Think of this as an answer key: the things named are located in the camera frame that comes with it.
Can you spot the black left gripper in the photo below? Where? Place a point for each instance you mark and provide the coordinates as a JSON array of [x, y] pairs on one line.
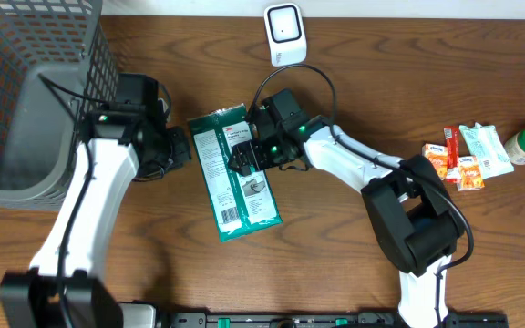
[[180, 138]]

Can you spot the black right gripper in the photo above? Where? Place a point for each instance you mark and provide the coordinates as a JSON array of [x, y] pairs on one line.
[[261, 158]]

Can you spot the green white gloves package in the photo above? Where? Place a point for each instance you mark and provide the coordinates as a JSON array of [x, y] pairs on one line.
[[240, 205]]

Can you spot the orange tissue pack enjoy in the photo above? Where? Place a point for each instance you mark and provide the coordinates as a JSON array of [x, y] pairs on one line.
[[438, 156]]

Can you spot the red snack bar wrapper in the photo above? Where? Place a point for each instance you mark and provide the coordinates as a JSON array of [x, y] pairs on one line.
[[451, 137]]

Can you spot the orange tissue pack cheeks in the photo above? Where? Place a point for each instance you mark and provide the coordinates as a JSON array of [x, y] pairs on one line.
[[470, 174]]

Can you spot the teal white wipes pack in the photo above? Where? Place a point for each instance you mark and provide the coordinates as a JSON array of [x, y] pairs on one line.
[[483, 142]]

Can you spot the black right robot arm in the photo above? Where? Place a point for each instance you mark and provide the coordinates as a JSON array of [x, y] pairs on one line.
[[416, 223]]

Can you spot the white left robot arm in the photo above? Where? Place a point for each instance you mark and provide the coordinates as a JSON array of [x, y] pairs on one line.
[[122, 141]]

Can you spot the white barcode scanner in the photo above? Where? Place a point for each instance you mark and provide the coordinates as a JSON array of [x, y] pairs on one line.
[[285, 33]]

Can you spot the dark mesh basket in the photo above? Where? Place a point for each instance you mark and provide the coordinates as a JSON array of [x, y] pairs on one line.
[[55, 65]]

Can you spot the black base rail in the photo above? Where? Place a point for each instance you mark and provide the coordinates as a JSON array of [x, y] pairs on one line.
[[204, 320]]

